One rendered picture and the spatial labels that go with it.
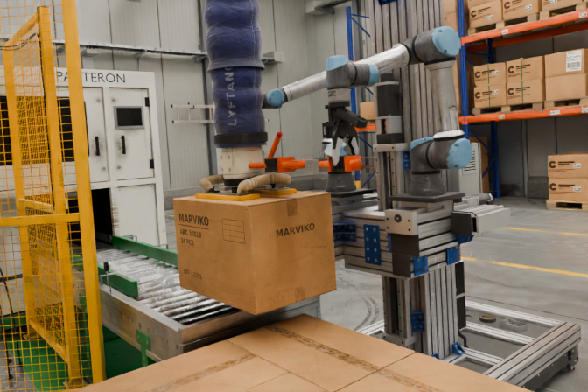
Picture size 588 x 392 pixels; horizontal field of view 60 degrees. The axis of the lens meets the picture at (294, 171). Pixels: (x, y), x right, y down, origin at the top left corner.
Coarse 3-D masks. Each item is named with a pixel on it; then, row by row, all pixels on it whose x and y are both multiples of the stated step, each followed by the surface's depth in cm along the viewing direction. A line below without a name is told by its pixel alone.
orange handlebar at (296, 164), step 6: (258, 162) 209; (282, 162) 190; (288, 162) 187; (294, 162) 185; (300, 162) 182; (318, 162) 174; (324, 162) 172; (354, 162) 163; (360, 162) 165; (288, 168) 187; (294, 168) 184; (300, 168) 184
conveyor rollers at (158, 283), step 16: (96, 256) 369; (112, 256) 366; (128, 256) 364; (144, 256) 362; (128, 272) 318; (144, 272) 315; (160, 272) 312; (176, 272) 309; (112, 288) 278; (144, 288) 278; (160, 288) 275; (176, 288) 271; (144, 304) 250; (160, 304) 246; (176, 304) 242; (192, 304) 239; (208, 304) 242; (224, 304) 238; (176, 320) 222; (192, 320) 218
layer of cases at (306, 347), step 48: (240, 336) 197; (288, 336) 194; (336, 336) 191; (96, 384) 163; (144, 384) 161; (192, 384) 159; (240, 384) 157; (288, 384) 155; (336, 384) 153; (384, 384) 151; (432, 384) 149; (480, 384) 148
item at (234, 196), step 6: (216, 186) 213; (234, 186) 204; (204, 192) 215; (210, 192) 212; (216, 192) 210; (222, 192) 208; (228, 192) 206; (234, 192) 202; (252, 192) 200; (198, 198) 217; (204, 198) 213; (210, 198) 209; (216, 198) 205; (222, 198) 202; (228, 198) 198; (234, 198) 195; (240, 198) 193; (246, 198) 195; (252, 198) 197; (258, 198) 199
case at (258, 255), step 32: (320, 192) 204; (192, 224) 212; (224, 224) 193; (256, 224) 181; (288, 224) 190; (320, 224) 200; (192, 256) 215; (224, 256) 195; (256, 256) 181; (288, 256) 190; (320, 256) 200; (192, 288) 217; (224, 288) 197; (256, 288) 181; (288, 288) 190; (320, 288) 200
